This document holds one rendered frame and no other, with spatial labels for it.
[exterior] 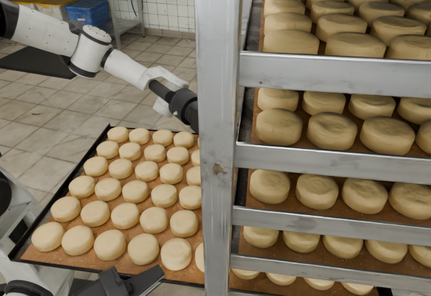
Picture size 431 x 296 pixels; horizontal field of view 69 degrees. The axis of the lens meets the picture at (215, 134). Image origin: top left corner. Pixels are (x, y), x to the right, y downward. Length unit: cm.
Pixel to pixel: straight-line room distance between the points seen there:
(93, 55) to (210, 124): 72
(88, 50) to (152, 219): 53
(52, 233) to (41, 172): 193
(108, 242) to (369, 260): 40
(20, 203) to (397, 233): 91
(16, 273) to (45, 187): 137
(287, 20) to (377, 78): 13
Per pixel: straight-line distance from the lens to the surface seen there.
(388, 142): 36
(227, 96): 24
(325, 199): 40
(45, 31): 94
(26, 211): 100
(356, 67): 27
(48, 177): 248
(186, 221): 58
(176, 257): 54
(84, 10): 454
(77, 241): 60
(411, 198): 44
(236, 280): 54
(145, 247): 56
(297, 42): 30
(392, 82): 28
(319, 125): 35
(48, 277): 110
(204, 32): 22
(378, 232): 40
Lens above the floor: 152
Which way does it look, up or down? 36 degrees down
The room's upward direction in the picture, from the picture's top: straight up
